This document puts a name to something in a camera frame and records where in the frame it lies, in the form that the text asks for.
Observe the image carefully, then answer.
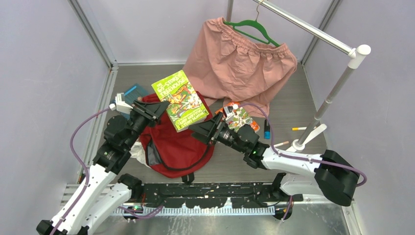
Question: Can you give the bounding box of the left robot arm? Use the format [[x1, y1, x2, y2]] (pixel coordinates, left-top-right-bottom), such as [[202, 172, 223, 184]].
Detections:
[[36, 100, 169, 235]]

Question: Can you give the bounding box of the green treehouse book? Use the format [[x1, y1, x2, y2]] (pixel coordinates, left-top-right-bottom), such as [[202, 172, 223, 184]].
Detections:
[[151, 70, 209, 132]]

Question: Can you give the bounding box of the red backpack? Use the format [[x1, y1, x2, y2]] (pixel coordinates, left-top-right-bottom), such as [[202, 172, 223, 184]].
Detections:
[[137, 111, 215, 185]]

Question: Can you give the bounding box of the pink capped marker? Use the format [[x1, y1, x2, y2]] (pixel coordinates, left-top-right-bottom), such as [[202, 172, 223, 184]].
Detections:
[[273, 141, 289, 148]]

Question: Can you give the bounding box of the green clothes hanger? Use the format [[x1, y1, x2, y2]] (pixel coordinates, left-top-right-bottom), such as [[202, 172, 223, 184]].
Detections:
[[223, 0, 280, 47]]

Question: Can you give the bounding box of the pink skirt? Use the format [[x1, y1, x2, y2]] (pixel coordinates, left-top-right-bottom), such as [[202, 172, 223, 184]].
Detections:
[[183, 17, 298, 117]]

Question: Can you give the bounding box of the orange treehouse book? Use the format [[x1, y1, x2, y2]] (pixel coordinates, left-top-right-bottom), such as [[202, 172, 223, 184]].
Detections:
[[215, 102, 260, 132]]

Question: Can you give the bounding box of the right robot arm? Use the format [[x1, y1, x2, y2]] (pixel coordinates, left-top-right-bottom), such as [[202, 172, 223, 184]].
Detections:
[[189, 114, 363, 207]]

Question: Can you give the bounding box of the yellow capped marker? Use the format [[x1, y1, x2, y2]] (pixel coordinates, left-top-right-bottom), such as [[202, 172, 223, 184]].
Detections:
[[292, 127, 317, 131]]

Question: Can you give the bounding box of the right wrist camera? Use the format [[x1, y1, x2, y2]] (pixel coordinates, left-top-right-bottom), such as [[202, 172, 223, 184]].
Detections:
[[223, 105, 234, 122]]

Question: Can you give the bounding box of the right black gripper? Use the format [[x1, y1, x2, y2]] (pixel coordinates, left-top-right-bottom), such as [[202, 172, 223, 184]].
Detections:
[[188, 112, 247, 154]]

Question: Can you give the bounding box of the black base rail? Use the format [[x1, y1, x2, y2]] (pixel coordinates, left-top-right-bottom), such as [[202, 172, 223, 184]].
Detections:
[[127, 182, 289, 209]]

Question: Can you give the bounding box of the white clothes rack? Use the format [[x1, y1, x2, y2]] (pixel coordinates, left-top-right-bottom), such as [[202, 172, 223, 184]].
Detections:
[[225, 0, 371, 153]]

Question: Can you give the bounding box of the white crumpled cloth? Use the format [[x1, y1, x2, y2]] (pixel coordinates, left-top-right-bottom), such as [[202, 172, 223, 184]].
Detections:
[[130, 141, 150, 168]]

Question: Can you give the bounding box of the blue book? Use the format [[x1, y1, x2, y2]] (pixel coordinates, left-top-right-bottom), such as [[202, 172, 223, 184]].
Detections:
[[123, 83, 149, 107]]

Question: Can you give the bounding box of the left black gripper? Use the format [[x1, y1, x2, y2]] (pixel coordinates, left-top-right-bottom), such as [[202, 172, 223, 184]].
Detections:
[[124, 100, 169, 149]]

